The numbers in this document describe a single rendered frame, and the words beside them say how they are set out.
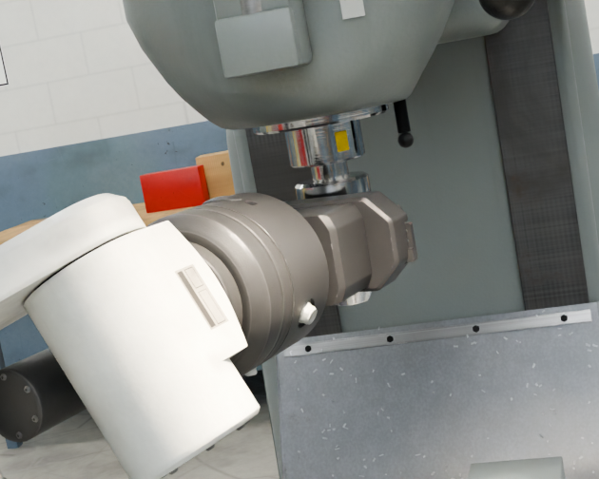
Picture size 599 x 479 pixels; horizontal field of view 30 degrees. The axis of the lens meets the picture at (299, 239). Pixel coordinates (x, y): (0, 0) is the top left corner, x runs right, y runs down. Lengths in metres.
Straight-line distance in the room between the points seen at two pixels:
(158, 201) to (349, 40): 4.02
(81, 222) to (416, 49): 0.23
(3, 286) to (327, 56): 0.22
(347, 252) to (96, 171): 4.71
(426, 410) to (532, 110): 0.30
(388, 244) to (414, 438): 0.47
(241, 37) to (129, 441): 0.21
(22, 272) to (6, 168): 5.02
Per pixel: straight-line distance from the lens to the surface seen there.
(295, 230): 0.56
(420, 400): 1.07
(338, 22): 0.59
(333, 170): 0.68
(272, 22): 0.56
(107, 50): 5.24
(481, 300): 1.08
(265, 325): 0.53
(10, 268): 0.47
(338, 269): 0.60
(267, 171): 1.08
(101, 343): 0.47
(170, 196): 4.58
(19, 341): 5.65
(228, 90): 0.61
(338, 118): 0.65
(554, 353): 1.06
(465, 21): 0.78
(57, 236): 0.48
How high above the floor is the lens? 1.34
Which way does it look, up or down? 8 degrees down
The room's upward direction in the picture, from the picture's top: 10 degrees counter-clockwise
